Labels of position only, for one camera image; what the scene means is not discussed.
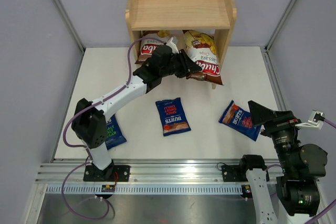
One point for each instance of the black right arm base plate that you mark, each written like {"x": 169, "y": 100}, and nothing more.
{"x": 232, "y": 173}

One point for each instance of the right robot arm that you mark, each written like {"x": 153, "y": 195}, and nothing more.
{"x": 301, "y": 166}

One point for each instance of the left aluminium frame post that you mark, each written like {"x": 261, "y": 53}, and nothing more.
{"x": 68, "y": 23}

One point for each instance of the Chuba cassava chips bag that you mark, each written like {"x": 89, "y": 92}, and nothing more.
{"x": 201, "y": 49}
{"x": 152, "y": 39}

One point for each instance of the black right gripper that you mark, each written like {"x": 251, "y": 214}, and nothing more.
{"x": 273, "y": 121}

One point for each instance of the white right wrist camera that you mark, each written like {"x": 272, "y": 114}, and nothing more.
{"x": 315, "y": 121}

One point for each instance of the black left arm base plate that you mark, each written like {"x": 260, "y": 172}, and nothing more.
{"x": 118, "y": 173}

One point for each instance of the aluminium frame post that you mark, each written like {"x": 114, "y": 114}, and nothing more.
{"x": 280, "y": 24}
{"x": 68, "y": 23}

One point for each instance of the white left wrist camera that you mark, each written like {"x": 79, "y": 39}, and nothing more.
{"x": 172, "y": 43}

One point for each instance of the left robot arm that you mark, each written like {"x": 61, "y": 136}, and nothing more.
{"x": 90, "y": 118}

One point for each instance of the blue Burts sea salt vinegar bag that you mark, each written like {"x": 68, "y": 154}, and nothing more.
{"x": 114, "y": 134}

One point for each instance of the wooden two-tier shelf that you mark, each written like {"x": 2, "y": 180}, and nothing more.
{"x": 215, "y": 17}

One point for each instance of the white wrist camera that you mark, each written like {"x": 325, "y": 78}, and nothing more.
{"x": 172, "y": 43}
{"x": 315, "y": 121}

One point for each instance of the slotted grey cable duct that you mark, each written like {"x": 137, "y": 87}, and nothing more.
{"x": 143, "y": 189}

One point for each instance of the right aluminium frame post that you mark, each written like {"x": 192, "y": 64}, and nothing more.
{"x": 280, "y": 24}

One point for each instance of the blue burts spicy chilli bag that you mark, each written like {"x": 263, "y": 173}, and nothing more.
{"x": 240, "y": 120}
{"x": 172, "y": 116}

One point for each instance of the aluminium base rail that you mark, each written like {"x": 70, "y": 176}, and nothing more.
{"x": 147, "y": 171}

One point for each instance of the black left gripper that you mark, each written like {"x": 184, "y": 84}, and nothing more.
{"x": 190, "y": 65}

